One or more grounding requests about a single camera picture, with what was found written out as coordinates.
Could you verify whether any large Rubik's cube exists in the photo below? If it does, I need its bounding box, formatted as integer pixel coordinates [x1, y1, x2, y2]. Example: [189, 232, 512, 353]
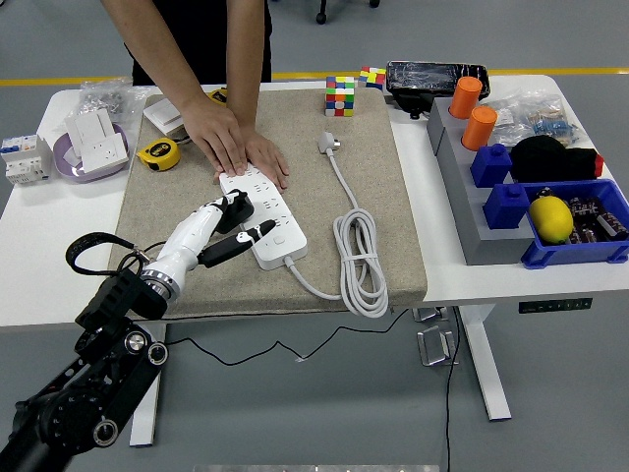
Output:
[324, 75, 357, 118]

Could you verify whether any thin black adapter cord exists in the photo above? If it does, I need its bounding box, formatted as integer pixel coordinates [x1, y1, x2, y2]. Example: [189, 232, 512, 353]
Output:
[164, 308, 413, 368]

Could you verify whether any white power cord with plug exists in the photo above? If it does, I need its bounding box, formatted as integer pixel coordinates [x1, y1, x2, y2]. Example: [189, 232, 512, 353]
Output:
[283, 130, 390, 320]

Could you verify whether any black office chair base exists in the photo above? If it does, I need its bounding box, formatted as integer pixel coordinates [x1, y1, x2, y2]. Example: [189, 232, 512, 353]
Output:
[314, 0, 382, 26]

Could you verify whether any purple bowl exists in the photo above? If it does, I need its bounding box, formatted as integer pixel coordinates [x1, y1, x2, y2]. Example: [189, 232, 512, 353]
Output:
[52, 122, 131, 185]

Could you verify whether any clear bag of metal parts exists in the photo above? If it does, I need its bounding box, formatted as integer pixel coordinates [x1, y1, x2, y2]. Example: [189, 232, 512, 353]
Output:
[78, 77, 153, 124]

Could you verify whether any grey-brown fabric mat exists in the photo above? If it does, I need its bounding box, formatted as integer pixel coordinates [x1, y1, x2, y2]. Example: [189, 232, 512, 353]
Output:
[107, 88, 429, 321]

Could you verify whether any person's left hand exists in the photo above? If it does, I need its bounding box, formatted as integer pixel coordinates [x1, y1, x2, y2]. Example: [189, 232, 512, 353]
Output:
[213, 129, 291, 193]

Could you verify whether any grey stepped block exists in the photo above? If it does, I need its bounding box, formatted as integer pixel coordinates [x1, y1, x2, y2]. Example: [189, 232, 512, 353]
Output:
[426, 96, 537, 266]

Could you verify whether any white circuit breaker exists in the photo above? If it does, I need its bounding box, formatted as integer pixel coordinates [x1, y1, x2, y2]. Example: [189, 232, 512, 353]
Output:
[0, 134, 54, 186]

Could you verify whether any blue plastic bin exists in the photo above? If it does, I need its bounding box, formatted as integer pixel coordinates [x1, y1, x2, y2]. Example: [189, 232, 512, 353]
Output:
[520, 178, 629, 270]

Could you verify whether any white table leg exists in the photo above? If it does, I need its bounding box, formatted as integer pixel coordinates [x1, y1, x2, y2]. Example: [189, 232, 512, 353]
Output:
[454, 304, 512, 423]
[129, 322, 168, 447]

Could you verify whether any blue block with knob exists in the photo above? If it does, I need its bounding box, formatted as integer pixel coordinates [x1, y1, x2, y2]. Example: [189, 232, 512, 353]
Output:
[482, 182, 535, 231]
[470, 143, 514, 189]

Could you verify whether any white blank panel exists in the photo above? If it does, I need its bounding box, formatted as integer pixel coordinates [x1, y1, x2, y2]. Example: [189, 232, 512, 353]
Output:
[65, 107, 119, 148]

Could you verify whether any yellow lemon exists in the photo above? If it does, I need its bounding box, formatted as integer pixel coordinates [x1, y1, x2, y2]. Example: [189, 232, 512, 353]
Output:
[528, 196, 575, 245]

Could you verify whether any white power strip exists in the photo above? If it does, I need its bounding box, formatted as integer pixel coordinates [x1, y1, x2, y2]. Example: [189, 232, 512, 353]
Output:
[218, 164, 310, 270]

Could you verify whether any small Rubik's cube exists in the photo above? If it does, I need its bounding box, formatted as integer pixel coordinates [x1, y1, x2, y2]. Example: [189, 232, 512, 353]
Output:
[357, 66, 387, 92]

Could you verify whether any black hanging cable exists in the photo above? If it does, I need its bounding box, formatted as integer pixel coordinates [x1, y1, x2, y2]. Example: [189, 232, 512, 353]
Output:
[444, 305, 463, 472]

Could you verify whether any white wall switch panel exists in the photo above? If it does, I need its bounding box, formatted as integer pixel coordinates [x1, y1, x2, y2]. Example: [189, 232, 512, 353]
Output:
[143, 97, 190, 139]

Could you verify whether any black plug adapter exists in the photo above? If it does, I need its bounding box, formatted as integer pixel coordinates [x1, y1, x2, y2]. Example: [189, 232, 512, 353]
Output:
[214, 190, 256, 236]

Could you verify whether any white wall socket panel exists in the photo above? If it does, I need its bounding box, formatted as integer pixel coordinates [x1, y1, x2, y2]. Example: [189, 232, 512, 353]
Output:
[80, 135, 130, 173]

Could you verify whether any dark capacitors pile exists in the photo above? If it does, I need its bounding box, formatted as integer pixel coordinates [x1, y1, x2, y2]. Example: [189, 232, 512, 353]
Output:
[564, 195, 629, 245]

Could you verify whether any black cloth bundle red tip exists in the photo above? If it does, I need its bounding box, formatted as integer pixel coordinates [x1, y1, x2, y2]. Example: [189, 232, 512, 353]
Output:
[509, 135, 604, 184]

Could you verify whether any black table control panel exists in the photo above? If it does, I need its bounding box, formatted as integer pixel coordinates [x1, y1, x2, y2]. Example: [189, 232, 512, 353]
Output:
[518, 297, 594, 315]

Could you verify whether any black tray wrapped in plastic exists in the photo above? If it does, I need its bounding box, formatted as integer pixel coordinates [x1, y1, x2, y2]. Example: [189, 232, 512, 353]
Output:
[385, 60, 491, 121]

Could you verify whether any clear bag of resistors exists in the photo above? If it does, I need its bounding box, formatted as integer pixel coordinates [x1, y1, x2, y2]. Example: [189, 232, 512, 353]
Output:
[484, 88, 586, 148]

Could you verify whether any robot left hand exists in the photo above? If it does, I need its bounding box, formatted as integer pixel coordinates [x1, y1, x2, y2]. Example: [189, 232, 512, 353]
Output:
[142, 190, 278, 289]

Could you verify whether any person's right hand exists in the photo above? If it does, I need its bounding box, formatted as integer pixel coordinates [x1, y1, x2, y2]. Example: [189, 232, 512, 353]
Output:
[179, 95, 251, 177]

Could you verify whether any orange cylinder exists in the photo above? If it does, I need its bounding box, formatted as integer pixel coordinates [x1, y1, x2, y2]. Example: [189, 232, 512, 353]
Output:
[460, 105, 499, 152]
[448, 76, 485, 120]

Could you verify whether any silver metal bracket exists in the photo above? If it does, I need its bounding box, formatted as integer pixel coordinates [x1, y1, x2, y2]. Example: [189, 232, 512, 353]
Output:
[412, 307, 449, 324]
[416, 324, 461, 368]

